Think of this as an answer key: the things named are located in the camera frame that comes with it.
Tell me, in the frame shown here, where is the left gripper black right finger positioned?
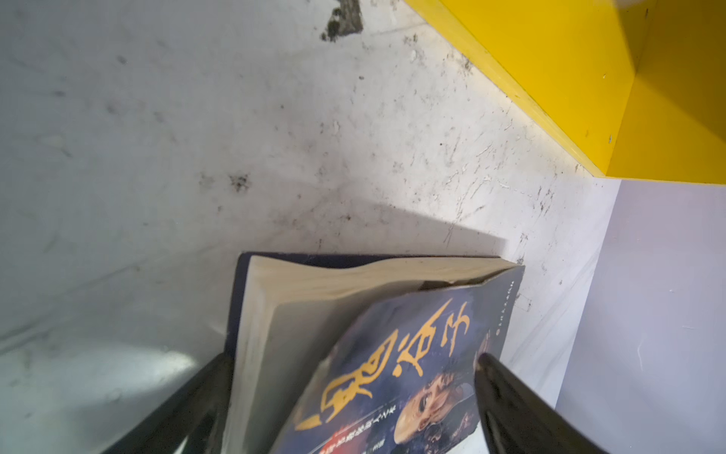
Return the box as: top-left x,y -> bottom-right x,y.
475,353 -> 603,454

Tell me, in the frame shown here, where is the dark purple illustrated book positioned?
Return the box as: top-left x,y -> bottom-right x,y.
222,253 -> 525,453

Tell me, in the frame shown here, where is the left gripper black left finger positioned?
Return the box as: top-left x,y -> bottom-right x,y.
105,353 -> 234,453

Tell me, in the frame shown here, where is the yellow shelf unit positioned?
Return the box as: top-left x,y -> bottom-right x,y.
412,1 -> 725,185

